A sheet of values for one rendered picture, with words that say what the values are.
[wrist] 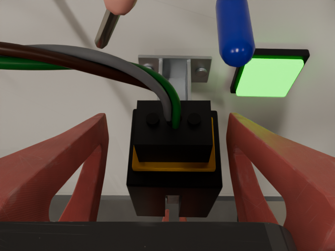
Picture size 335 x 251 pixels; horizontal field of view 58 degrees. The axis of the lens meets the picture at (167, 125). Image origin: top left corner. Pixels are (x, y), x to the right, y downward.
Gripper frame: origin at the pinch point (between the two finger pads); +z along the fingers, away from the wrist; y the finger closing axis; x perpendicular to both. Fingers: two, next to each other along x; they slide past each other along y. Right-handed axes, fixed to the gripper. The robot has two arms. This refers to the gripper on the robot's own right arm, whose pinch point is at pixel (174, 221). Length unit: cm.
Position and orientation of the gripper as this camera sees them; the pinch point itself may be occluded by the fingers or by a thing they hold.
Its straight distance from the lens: 26.9
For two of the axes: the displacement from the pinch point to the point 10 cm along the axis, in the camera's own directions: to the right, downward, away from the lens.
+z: 0.4, -7.8, 6.3
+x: -0.1, 6.3, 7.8
